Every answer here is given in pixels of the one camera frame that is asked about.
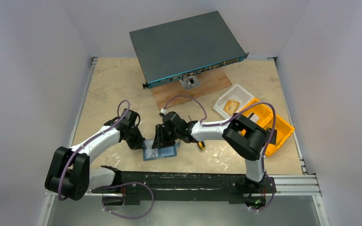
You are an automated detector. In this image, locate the blue card holder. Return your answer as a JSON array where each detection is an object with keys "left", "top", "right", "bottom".
[{"left": 142, "top": 139, "right": 180, "bottom": 161}]

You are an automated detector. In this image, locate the gold credit card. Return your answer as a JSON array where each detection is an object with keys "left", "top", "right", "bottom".
[{"left": 223, "top": 99, "right": 240, "bottom": 116}]

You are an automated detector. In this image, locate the white credit card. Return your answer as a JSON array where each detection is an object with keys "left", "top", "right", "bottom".
[{"left": 248, "top": 113, "right": 260, "bottom": 123}]

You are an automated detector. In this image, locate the black credit card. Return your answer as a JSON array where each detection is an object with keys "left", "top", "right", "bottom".
[{"left": 266, "top": 127, "right": 278, "bottom": 145}]

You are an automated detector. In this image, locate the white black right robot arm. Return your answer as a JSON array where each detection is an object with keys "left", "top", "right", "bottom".
[{"left": 152, "top": 112, "right": 268, "bottom": 192}]

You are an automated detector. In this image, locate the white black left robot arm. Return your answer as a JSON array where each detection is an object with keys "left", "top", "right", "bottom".
[{"left": 44, "top": 109, "right": 146, "bottom": 201}]

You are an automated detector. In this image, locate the brown wooden board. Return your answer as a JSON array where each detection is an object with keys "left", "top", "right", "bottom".
[{"left": 151, "top": 69, "right": 232, "bottom": 109}]

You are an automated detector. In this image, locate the clear plastic bin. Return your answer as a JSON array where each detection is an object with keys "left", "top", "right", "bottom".
[{"left": 213, "top": 84, "right": 255, "bottom": 119}]

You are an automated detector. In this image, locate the orange plastic divided bin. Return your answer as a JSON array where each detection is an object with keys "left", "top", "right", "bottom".
[{"left": 242, "top": 104, "right": 295, "bottom": 157}]

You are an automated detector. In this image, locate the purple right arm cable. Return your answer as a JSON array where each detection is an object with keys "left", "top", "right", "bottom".
[{"left": 160, "top": 95, "right": 277, "bottom": 172}]

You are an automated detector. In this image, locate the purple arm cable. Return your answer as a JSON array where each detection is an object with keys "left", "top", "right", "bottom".
[
  {"left": 57, "top": 99, "right": 131, "bottom": 202},
  {"left": 160, "top": 95, "right": 277, "bottom": 172}
]

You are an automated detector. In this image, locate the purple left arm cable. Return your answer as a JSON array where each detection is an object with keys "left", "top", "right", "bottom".
[{"left": 57, "top": 99, "right": 131, "bottom": 202}]

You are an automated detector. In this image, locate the yellow black handled screwdriver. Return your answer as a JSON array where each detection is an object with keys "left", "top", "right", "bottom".
[{"left": 189, "top": 115, "right": 206, "bottom": 151}]

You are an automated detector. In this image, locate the small grey metal bracket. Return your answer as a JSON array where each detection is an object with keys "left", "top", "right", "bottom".
[{"left": 180, "top": 75, "right": 201, "bottom": 90}]

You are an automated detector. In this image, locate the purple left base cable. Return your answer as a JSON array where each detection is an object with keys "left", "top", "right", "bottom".
[{"left": 101, "top": 182, "right": 155, "bottom": 220}]

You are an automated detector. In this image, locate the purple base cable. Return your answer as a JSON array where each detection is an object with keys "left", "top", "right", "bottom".
[
  {"left": 247, "top": 178, "right": 277, "bottom": 213},
  {"left": 101, "top": 182, "right": 155, "bottom": 220}
]

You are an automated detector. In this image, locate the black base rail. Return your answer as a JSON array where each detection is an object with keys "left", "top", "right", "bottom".
[{"left": 92, "top": 171, "right": 276, "bottom": 207}]

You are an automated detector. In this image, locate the grey network switch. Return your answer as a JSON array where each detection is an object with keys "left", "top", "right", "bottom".
[{"left": 129, "top": 11, "right": 248, "bottom": 89}]

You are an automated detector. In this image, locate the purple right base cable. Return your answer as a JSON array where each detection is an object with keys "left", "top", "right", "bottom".
[{"left": 247, "top": 178, "right": 277, "bottom": 213}]

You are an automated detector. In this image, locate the aluminium frame rail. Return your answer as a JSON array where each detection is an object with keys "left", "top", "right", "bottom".
[{"left": 272, "top": 175, "right": 321, "bottom": 196}]

